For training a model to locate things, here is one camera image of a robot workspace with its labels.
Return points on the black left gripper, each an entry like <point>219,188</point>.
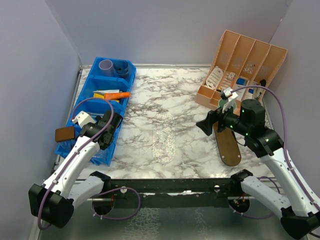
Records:
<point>98,119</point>

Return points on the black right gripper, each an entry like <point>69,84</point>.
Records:
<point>206,124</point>

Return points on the green plastic cup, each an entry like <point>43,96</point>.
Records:
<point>227,105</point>

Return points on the dark blue plastic cup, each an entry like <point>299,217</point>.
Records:
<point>121,68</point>

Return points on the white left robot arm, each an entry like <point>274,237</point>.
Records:
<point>55,200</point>

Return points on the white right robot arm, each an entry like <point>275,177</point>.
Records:
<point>299,209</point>

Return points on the brown oval wooden tray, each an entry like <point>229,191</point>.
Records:
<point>227,146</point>

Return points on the blue plastic bin organizer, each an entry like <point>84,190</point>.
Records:
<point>96,81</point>

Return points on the brown lid clear box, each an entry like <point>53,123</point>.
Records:
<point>66,138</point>

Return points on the white oval soap packet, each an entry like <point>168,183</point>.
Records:
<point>214,78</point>

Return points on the white blue box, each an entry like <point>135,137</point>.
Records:
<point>242,81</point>

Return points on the lilac plastic cup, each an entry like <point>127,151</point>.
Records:
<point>106,68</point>

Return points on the peach compartment organizer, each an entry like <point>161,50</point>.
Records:
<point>240,56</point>

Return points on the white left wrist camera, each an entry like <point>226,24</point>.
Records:
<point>82,118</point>

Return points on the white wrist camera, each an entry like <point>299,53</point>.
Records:
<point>228,94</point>
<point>82,118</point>

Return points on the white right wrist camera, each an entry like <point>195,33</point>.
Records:
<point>228,94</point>

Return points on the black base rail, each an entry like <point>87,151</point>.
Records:
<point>170,193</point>

